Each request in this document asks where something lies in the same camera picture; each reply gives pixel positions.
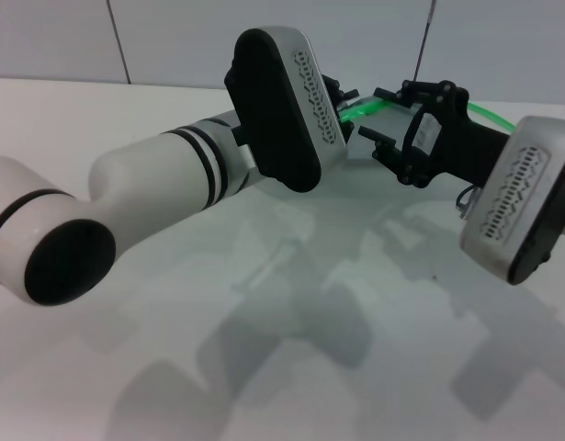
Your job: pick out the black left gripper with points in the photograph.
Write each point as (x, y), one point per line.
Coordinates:
(335, 92)

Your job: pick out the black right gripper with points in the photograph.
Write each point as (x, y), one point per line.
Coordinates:
(456, 142)

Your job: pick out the clear green-zip document bag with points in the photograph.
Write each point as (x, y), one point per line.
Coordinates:
(383, 121)

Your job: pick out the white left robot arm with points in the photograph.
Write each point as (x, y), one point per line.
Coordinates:
(144, 184)

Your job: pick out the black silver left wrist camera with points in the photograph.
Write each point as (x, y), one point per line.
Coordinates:
(273, 110)

